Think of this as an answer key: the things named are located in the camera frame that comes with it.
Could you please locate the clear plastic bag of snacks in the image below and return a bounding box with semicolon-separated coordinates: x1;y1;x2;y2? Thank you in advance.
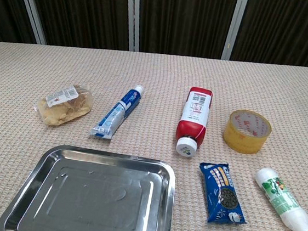
32;80;95;131

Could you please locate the rectangular metal tray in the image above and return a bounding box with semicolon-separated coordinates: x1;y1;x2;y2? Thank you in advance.
0;138;179;231

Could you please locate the blue white toothpaste tube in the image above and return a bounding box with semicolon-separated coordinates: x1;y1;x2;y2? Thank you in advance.
89;80;146;143

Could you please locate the red white drink bottle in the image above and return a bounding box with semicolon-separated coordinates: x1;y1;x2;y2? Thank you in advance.
174;85;216;160

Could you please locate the beige woven tablecloth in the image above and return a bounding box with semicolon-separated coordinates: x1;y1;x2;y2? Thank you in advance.
0;33;308;231

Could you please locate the yellow packing tape roll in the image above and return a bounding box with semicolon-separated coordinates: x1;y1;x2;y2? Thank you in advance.
221;107;274;157

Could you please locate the blue Oreo cookie packet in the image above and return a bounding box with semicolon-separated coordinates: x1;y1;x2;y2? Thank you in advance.
193;160;253;228

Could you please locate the white bottle with green label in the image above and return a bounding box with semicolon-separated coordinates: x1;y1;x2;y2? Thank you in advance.
249;166;308;231

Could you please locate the grey metal frame post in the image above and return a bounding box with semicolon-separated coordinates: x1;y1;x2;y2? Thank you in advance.
120;0;145;52
220;0;250;63
7;0;52;46

